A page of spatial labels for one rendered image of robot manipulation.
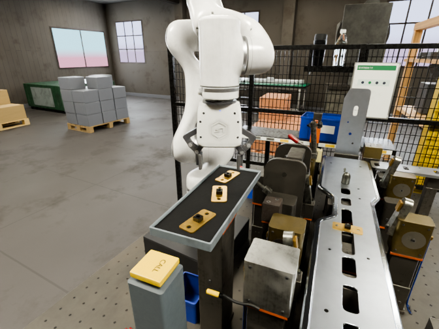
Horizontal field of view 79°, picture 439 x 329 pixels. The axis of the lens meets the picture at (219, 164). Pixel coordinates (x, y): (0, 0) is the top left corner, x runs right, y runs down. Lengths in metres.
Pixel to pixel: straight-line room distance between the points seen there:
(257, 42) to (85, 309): 0.97
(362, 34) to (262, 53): 6.18
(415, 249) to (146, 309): 0.78
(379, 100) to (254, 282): 1.43
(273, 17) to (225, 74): 8.02
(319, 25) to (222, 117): 7.72
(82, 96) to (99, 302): 5.24
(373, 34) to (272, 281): 6.41
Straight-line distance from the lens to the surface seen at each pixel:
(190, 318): 0.97
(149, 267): 0.49
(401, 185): 1.28
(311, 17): 8.30
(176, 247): 1.08
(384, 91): 1.81
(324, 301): 0.68
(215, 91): 0.56
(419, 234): 0.97
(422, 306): 1.23
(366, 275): 0.77
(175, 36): 0.99
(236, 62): 0.57
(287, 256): 0.59
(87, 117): 6.11
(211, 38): 0.56
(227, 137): 0.59
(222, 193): 0.67
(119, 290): 1.13
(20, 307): 2.30
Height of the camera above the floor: 1.49
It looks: 22 degrees down
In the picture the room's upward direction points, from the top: straight up
